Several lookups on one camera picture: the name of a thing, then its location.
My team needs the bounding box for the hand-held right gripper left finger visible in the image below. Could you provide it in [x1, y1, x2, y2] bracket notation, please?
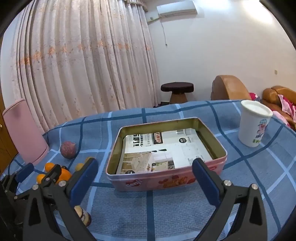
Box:
[23, 158, 99, 241]

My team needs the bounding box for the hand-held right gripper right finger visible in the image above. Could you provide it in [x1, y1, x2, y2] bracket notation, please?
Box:
[192, 158, 269, 241]

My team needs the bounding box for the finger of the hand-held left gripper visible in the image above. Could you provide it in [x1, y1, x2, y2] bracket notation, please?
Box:
[39, 164, 62, 188]
[14, 163, 35, 184]

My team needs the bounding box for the large orange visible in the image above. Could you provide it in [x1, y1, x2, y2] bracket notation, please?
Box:
[57, 168, 73, 183]

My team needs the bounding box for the pink tin box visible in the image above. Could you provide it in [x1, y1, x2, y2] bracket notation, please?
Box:
[106, 117, 227, 192]

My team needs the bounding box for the wooden door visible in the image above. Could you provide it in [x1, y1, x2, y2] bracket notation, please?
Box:
[0, 93, 20, 176]

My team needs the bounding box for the pink cylinder bin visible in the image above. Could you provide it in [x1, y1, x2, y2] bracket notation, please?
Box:
[2, 98, 49, 166]

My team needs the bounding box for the printed paper sheet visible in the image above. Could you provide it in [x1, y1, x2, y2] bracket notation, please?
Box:
[116, 128, 213, 175]

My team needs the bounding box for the blue plaid cloth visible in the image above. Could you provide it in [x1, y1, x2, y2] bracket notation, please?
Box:
[0, 100, 296, 241]

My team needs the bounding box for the white printed cup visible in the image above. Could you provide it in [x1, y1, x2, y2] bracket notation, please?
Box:
[238, 100, 273, 148]

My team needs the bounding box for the dark cushioned wooden stool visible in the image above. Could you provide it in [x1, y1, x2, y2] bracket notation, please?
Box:
[161, 82, 195, 104]

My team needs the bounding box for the brown leather sofa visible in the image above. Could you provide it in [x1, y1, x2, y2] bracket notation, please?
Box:
[261, 85, 296, 130]

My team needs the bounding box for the pink printed cloth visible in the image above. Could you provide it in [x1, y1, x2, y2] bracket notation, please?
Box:
[277, 94, 296, 121]

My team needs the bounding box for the pink floral curtain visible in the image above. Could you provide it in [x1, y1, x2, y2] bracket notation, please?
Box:
[9, 0, 160, 133]

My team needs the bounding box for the white air conditioner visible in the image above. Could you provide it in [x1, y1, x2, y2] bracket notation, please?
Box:
[157, 0, 197, 17]

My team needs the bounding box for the air conditioner power cord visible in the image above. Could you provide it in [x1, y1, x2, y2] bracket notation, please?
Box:
[161, 21, 168, 47]

